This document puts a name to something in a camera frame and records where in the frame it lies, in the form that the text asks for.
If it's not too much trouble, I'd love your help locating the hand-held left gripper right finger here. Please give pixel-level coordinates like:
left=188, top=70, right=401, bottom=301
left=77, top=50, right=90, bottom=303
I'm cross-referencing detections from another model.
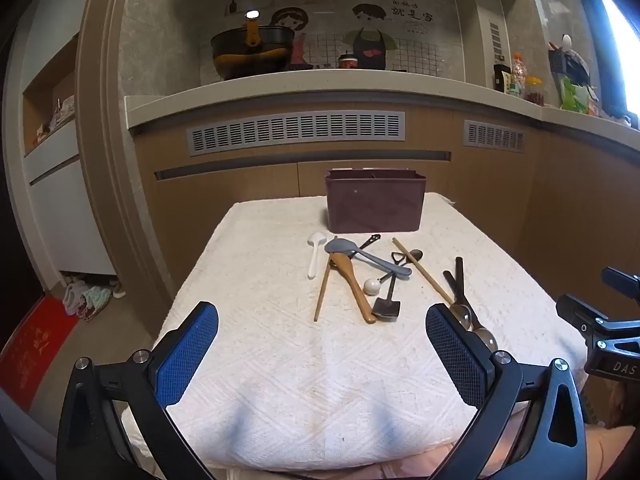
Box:
left=425, top=302, right=588, bottom=480

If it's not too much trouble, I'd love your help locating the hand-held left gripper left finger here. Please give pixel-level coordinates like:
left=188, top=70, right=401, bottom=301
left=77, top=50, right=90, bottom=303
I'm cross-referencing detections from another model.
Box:
left=56, top=301, right=220, bottom=480

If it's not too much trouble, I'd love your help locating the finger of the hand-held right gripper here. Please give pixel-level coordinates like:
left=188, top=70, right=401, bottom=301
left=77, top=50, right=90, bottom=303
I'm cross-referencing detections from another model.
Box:
left=601, top=267, right=640, bottom=305
left=556, top=295, right=616, bottom=338

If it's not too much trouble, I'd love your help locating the wooden chopstick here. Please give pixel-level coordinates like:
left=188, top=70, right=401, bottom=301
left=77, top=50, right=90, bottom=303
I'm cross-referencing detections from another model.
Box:
left=391, top=237, right=456, bottom=306
left=313, top=236, right=339, bottom=322

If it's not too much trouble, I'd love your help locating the white ball-headed scoop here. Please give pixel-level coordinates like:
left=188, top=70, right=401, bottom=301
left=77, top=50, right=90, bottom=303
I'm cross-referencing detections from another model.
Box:
left=363, top=272, right=397, bottom=296

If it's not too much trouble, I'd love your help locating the wooden spoon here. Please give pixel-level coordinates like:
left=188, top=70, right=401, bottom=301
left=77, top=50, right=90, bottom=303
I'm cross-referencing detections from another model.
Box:
left=328, top=252, right=377, bottom=325

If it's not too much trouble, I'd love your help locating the grey silicone spoon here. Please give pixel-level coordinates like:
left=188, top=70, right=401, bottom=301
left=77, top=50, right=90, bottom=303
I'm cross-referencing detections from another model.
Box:
left=324, top=238, right=413, bottom=277

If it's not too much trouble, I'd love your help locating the white plastic spoon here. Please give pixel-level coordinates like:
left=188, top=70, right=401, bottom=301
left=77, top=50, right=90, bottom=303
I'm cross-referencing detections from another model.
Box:
left=307, top=232, right=327, bottom=280

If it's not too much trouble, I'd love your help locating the maroon plastic utensil holder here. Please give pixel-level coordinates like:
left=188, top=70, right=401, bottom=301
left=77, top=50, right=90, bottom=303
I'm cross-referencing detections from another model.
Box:
left=324, top=168, right=428, bottom=234

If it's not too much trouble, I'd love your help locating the small black shovel spoon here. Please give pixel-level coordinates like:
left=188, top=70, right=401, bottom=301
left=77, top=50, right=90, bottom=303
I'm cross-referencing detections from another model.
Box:
left=371, top=273, right=401, bottom=322

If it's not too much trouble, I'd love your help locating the white textured towel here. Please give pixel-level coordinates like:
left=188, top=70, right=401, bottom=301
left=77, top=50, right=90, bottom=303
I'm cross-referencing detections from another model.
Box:
left=121, top=192, right=590, bottom=473

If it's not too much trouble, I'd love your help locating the pink blanket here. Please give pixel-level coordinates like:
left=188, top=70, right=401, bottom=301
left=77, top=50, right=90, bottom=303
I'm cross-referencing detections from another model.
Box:
left=200, top=424, right=640, bottom=480

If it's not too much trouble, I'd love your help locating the pile of slippers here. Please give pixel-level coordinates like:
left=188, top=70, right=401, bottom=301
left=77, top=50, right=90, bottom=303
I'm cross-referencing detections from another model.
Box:
left=62, top=280, right=114, bottom=322

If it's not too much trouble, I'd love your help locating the red floor mat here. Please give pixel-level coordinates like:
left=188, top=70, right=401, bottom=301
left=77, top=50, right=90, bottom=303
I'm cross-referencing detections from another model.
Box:
left=0, top=295, right=79, bottom=402

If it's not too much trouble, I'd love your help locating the green plastic bag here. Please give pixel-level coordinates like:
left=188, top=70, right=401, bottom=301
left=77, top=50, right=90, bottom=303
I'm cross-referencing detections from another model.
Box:
left=559, top=77, right=599, bottom=114

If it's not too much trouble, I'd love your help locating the short grey vent grille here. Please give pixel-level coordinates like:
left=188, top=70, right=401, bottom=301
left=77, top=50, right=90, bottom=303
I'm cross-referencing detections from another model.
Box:
left=463, top=119, right=527, bottom=154

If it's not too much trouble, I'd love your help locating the clear plastic bottle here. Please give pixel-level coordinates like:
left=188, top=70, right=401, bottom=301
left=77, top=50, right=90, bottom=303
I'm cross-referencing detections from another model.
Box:
left=510, top=52, right=529, bottom=99

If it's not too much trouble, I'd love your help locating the window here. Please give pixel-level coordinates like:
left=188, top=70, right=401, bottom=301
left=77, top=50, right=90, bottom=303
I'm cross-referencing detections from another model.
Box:
left=594, top=0, right=640, bottom=128

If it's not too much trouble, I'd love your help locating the long grey vent grille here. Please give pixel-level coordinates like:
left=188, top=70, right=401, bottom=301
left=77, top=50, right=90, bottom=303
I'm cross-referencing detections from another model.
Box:
left=187, top=109, right=406, bottom=157

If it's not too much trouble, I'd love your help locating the black-handled metal spoon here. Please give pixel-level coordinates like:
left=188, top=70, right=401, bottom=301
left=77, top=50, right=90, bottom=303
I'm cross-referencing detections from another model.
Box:
left=442, top=269, right=499, bottom=352
left=454, top=256, right=474, bottom=330

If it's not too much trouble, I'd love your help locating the black wok with orange handle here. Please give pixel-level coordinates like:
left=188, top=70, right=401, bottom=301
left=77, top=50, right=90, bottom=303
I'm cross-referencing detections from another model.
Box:
left=210, top=9, right=296, bottom=81

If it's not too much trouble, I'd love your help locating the cartoon wall sticker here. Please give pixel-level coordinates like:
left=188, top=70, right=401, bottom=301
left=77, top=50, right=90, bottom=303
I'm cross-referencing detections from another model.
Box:
left=200, top=0, right=463, bottom=81

